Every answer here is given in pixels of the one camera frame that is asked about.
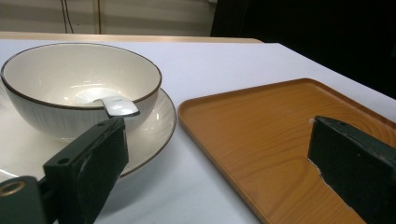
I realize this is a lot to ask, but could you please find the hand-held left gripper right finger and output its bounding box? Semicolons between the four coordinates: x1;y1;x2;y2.
307;115;396;224

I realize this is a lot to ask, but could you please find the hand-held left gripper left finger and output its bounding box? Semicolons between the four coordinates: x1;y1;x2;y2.
42;116;130;224

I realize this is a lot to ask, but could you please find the white ceramic spoon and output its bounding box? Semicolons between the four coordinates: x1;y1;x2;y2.
73;87;141;119

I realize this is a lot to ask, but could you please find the white plate with dark rim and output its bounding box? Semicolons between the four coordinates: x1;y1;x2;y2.
0;78;177;183

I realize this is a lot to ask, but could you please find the white bowl with dark rim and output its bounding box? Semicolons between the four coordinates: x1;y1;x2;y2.
0;42;163;142

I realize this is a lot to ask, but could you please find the wooden tray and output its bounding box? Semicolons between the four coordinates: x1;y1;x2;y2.
177;77;396;224

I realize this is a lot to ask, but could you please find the light curtain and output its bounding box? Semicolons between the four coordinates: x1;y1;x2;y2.
0;0;218;37

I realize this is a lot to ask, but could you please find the black cable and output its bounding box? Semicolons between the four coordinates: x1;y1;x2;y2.
60;0;75;35

